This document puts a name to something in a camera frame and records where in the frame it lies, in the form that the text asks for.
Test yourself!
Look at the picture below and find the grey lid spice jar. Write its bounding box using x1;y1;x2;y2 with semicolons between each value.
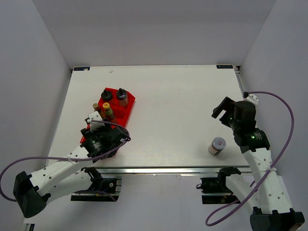
208;137;226;155

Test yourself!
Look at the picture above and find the yellow cap green sauce bottle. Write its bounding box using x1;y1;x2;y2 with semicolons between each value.
103;103;117;123

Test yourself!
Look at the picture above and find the small gold cap bottle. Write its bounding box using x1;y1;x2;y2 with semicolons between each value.
92;103;105;119

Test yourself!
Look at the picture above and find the black lid pepper shaker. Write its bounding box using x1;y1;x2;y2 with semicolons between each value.
101;89;113;102

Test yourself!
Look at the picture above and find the white grinder bottle black top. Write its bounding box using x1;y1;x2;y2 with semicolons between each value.
116;88;128;107

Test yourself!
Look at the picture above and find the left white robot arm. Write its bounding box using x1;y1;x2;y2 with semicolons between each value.
13;126;130;218

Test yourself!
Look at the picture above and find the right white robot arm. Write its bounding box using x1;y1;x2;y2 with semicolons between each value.
212;95;305;231

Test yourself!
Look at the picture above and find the right blue table label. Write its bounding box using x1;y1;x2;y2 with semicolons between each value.
216;64;233;69

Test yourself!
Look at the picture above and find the blue table label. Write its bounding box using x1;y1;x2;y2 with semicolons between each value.
216;64;233;69
73;66;90;71

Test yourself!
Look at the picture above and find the red plastic organizer bin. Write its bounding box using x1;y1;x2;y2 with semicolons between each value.
80;88;135;144

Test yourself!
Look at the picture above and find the left blue table label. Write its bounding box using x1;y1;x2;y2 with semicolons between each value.
73;66;90;71

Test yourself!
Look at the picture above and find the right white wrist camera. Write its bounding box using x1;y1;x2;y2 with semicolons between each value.
243;91;259;106

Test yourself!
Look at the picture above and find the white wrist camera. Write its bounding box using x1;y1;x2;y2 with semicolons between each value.
86;111;105;132
243;91;259;106

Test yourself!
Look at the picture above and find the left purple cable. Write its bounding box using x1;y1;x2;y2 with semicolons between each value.
0;120;131;202

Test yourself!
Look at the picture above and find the purple cable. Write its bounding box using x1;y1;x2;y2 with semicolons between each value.
205;90;295;227
0;120;131;202

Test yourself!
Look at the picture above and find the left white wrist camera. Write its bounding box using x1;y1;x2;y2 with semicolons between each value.
86;111;105;132

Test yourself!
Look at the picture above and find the aluminium table right rail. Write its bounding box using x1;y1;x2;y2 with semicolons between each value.
233;65;277;173

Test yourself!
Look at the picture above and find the aluminium table rail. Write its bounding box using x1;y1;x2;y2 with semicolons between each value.
91;165;251;176
233;65;277;173

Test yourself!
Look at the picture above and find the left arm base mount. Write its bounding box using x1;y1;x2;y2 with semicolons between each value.
70;167;122;202

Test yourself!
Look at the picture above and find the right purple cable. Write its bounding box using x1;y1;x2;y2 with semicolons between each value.
205;90;295;227

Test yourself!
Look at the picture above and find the aluminium table front rail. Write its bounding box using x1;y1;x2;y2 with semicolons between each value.
91;165;251;176

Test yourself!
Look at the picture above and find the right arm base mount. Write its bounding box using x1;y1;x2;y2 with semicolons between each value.
196;167;241;205

